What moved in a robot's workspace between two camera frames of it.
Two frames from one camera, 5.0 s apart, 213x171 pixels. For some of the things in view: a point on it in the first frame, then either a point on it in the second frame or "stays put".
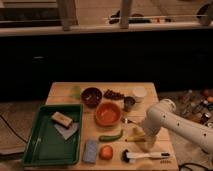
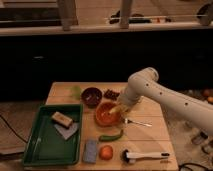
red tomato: (106, 152) stays put
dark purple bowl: (91, 97) stays put
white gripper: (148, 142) → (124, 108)
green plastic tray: (45, 145) stays put
